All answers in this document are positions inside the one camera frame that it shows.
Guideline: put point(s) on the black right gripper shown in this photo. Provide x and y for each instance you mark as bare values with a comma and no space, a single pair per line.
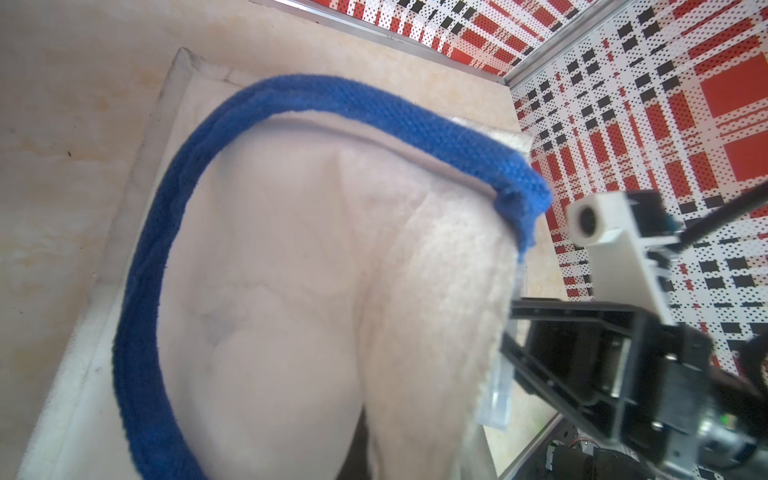
673,408

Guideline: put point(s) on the white canvas bag blue handles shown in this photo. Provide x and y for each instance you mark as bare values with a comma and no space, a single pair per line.
308,278

